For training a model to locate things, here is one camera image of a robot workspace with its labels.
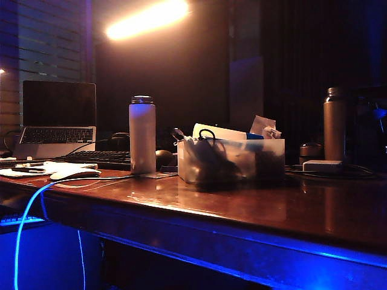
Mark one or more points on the black headphones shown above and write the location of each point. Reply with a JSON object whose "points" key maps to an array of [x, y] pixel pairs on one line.
{"points": [[119, 140]]}

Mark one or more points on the white glue bottle blue cap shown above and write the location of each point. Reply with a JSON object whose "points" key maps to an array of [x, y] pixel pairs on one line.
{"points": [[220, 132]]}

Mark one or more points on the dark round computer mouse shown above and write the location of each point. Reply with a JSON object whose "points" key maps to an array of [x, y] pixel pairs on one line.
{"points": [[164, 158]]}

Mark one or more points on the glowing bar lamp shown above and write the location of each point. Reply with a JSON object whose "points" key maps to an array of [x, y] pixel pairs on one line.
{"points": [[148, 19]]}

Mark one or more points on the white water bottle dark lid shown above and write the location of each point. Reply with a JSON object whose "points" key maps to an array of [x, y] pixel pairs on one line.
{"points": [[142, 139]]}

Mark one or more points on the silver laptop with black screen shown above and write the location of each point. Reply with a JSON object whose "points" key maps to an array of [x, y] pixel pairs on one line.
{"points": [[59, 104]]}

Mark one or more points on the dark desktop appliance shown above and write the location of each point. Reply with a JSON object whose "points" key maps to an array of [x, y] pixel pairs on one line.
{"points": [[367, 136]]}

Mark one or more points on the window blinds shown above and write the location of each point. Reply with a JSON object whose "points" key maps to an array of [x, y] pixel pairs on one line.
{"points": [[45, 39]]}

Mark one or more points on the translucent plastic storage box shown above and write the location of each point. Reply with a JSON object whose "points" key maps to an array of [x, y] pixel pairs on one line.
{"points": [[272, 163]]}

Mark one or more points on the small metal jar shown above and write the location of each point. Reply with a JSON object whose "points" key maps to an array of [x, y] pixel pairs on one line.
{"points": [[310, 151]]}

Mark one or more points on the bronze metal thermos bottle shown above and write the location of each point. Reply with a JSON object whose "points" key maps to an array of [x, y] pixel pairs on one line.
{"points": [[334, 130]]}

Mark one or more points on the white paper sheets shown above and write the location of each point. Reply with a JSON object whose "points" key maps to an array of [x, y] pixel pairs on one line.
{"points": [[54, 166]]}

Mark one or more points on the black computer keyboard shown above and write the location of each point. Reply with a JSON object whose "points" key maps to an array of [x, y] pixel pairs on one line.
{"points": [[99, 158]]}

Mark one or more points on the backlit keyboard under desk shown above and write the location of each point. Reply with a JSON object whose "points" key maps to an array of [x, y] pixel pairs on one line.
{"points": [[18, 219]]}

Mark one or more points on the white power adapter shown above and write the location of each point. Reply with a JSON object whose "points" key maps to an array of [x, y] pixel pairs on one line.
{"points": [[322, 165]]}

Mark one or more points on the flat card under bottle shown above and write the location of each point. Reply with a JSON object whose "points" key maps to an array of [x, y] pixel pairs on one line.
{"points": [[158, 175]]}

